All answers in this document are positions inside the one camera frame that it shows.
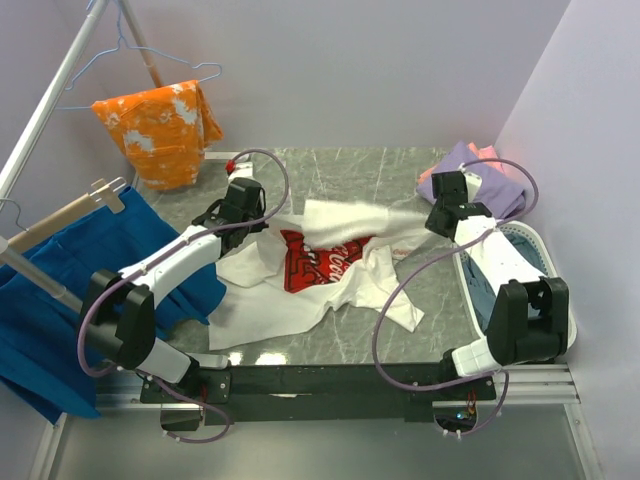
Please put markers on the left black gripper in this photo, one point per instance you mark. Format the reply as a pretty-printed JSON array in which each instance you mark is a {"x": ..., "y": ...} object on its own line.
[{"x": 258, "y": 227}]

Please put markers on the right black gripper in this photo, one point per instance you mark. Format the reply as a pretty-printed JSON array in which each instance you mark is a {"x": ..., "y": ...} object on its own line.
[{"x": 431, "y": 222}]

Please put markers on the white Coca-Cola t-shirt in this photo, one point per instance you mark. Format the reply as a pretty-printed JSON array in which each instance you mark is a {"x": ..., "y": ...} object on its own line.
[{"x": 283, "y": 280}]

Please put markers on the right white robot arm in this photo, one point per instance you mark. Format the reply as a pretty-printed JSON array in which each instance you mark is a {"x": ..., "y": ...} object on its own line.
[{"x": 469, "y": 233}]

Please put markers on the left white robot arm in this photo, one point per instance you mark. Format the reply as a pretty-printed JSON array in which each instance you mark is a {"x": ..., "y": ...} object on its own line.
[{"x": 118, "y": 312}]

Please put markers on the folded purple t-shirt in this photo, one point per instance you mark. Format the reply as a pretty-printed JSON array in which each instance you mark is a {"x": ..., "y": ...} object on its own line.
[{"x": 501, "y": 195}]

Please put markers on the folded pink t-shirt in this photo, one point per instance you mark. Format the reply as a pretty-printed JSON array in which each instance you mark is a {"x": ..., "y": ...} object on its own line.
[{"x": 482, "y": 153}]

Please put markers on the blue-grey garment in basket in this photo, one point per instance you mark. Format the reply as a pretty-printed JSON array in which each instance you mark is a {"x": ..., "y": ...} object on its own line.
[{"x": 481, "y": 294}]

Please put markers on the orange white tie-dye garment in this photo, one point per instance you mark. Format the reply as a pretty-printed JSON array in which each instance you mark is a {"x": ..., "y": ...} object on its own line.
[{"x": 162, "y": 132}]

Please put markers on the white laundry basket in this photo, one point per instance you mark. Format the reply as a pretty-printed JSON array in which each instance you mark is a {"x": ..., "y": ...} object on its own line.
[{"x": 530, "y": 240}]

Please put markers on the wooden clip hanger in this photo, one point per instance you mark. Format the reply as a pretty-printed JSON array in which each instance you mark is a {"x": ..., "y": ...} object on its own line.
[{"x": 103, "y": 194}]

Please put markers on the metal clothes rack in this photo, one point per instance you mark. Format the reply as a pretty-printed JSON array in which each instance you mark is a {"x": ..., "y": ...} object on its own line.
[{"x": 32, "y": 132}]

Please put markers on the blue hanging garment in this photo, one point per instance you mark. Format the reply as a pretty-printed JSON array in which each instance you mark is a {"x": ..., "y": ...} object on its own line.
[{"x": 39, "y": 335}]

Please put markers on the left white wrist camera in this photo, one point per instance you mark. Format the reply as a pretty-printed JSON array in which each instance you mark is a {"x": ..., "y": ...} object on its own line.
[{"x": 239, "y": 169}]

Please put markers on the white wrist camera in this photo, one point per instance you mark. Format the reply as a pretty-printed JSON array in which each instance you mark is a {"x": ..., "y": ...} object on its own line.
[
  {"x": 473, "y": 182},
  {"x": 239, "y": 169}
]

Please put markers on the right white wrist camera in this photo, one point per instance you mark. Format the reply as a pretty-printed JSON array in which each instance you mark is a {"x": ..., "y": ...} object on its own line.
[{"x": 473, "y": 182}]

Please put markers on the blue wire hanger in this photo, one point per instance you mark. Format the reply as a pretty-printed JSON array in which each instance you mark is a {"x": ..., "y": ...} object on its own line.
[{"x": 109, "y": 67}]

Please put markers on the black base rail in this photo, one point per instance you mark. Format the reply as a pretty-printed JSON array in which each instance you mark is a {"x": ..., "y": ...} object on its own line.
[{"x": 283, "y": 393}]

